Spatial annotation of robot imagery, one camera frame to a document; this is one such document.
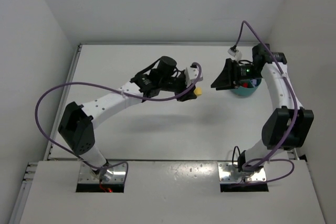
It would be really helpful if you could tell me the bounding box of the yellow lego slope brick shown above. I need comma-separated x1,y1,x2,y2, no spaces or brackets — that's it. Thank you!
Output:
194,87,203,97

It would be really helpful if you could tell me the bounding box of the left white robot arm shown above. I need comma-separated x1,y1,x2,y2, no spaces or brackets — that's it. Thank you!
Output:
58,56,202,174

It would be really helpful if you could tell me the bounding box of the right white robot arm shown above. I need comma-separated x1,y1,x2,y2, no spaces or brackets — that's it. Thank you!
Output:
211,44,314,172

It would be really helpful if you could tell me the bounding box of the teal round divided container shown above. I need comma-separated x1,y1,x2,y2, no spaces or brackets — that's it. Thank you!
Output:
230,79,262,97

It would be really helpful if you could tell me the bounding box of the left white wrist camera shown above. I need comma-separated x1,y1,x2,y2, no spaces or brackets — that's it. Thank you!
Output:
184,67,200,88

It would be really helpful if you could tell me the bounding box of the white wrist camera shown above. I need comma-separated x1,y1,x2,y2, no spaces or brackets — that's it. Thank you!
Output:
228,47,242,61
184,67,200,88

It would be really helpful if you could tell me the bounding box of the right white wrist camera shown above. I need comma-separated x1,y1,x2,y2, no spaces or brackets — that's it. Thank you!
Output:
228,47,242,61

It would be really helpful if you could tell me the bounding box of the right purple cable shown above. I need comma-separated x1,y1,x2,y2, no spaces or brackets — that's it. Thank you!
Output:
230,20,299,186

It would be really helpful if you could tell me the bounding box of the purple cable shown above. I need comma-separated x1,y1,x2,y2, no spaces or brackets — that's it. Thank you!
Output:
35,62,203,171
230,20,299,186

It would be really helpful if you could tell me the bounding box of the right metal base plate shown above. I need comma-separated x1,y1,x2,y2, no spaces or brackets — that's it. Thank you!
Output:
217,162,267,184

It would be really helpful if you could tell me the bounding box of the metal base plate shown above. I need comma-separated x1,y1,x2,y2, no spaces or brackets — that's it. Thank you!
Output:
78,162,128,184
217,162,267,184

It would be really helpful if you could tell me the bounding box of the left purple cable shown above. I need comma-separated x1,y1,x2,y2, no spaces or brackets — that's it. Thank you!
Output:
35,62,203,171

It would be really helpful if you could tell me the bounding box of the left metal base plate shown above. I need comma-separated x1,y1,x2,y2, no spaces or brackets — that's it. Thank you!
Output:
78,162,128,184

